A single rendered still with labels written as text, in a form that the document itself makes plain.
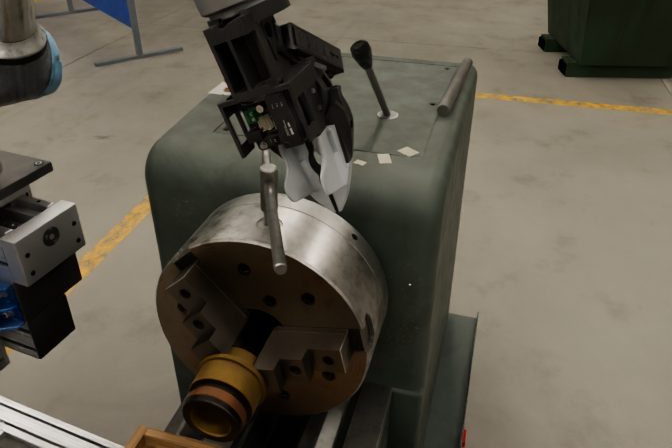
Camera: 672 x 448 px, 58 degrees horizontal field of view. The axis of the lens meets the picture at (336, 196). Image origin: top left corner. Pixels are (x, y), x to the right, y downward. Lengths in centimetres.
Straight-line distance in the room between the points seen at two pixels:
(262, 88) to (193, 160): 48
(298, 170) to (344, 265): 24
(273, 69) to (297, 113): 4
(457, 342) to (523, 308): 103
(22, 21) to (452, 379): 118
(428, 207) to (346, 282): 17
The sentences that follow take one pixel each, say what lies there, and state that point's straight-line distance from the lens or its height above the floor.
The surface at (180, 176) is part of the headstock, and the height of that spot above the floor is 122.
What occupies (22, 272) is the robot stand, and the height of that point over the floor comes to 106.
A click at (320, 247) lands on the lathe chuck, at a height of 122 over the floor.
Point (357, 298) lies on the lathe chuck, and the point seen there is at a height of 116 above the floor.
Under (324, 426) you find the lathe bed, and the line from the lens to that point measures 103.
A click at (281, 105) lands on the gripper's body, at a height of 148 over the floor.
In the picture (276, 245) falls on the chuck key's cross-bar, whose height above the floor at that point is 134.
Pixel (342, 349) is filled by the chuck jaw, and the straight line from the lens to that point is 77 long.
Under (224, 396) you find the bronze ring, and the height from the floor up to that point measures 111.
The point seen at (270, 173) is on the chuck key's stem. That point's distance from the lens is 73.
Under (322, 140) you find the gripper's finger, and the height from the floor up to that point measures 143.
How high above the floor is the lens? 167
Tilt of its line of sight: 30 degrees down
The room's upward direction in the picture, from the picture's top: straight up
